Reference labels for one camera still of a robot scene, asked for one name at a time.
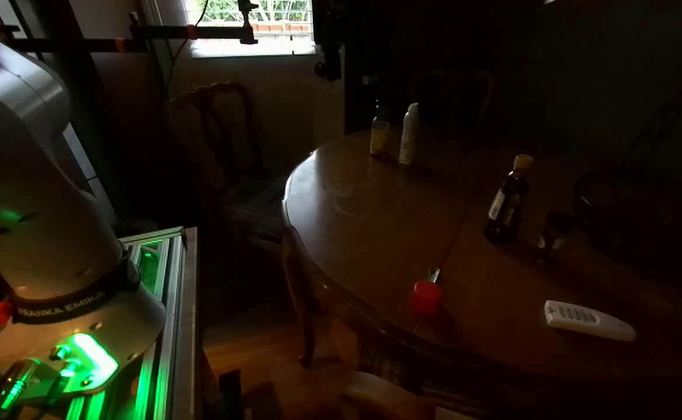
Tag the small dark jar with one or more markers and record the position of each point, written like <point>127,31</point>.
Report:
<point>552,231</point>

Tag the aluminium profile robot stand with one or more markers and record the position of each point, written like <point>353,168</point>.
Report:
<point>176,311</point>

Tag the white plastic bottle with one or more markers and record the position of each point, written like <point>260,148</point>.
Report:
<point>410,134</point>

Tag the black clamp bar camera mount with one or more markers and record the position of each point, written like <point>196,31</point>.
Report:
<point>162,32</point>

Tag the white remote control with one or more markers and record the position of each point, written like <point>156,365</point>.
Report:
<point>590,318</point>

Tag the yellowish bottle with dark cap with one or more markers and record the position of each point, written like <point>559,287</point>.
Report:
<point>380,134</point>

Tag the window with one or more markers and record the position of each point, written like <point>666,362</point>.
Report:
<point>255,26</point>

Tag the dark glass bottle with cork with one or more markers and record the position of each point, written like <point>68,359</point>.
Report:
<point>508,203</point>

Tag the wooden dining chair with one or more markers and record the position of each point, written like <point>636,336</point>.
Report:
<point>228,177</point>

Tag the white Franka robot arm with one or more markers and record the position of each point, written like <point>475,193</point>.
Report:
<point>37,193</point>

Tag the small red cap bottle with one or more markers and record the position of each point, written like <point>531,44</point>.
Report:
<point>426,296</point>

